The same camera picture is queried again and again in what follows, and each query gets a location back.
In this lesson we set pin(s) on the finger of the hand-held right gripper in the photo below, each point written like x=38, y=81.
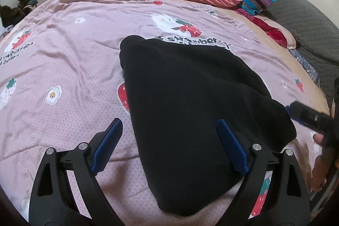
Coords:
x=307, y=114

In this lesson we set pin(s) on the red cloth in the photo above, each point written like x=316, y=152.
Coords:
x=275, y=34

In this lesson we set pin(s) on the striped colourful cloth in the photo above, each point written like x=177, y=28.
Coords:
x=254, y=2

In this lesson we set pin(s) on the grey quilted headboard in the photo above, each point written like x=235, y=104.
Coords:
x=304, y=22

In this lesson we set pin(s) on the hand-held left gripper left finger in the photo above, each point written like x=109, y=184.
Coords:
x=107, y=148

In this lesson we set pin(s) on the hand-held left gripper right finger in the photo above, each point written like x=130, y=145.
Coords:
x=231, y=146

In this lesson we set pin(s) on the black sweater with orange cuffs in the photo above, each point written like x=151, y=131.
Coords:
x=190, y=99

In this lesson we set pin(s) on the person's right hand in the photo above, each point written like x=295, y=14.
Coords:
x=319, y=173

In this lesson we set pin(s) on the blue floral cloth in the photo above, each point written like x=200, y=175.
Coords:
x=304, y=64

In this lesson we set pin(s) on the pink strawberry print bedsheet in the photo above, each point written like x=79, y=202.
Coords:
x=66, y=56

